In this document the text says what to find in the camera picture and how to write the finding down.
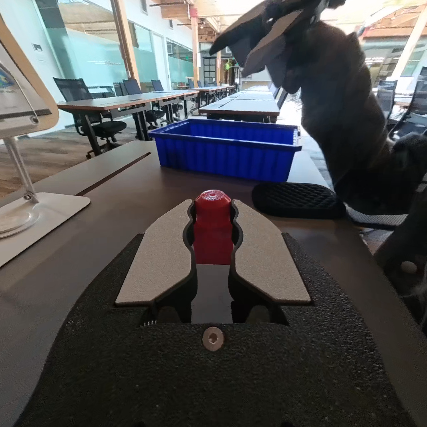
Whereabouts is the black office chair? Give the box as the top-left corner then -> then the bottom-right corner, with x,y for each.
347,130 -> 427,331
54,77 -> 127,157

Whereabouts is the blue plastic bin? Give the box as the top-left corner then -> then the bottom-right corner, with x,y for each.
148,118 -> 303,183

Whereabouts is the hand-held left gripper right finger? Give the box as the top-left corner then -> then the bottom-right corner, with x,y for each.
229,199 -> 313,307

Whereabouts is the red building block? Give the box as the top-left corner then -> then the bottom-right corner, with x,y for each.
192,190 -> 235,266

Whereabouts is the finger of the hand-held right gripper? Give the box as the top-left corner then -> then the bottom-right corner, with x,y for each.
209,2 -> 289,55
240,9 -> 315,77

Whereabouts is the wooden office desk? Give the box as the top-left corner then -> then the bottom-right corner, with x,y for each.
57,90 -> 201,141
198,84 -> 281,124

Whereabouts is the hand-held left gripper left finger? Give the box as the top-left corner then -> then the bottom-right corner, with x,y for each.
115,199 -> 199,309

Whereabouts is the printed instruction sheet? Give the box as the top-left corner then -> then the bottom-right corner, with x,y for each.
0,64 -> 30,121

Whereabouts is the black textured wrist rest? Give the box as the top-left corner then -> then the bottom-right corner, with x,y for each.
252,182 -> 347,220

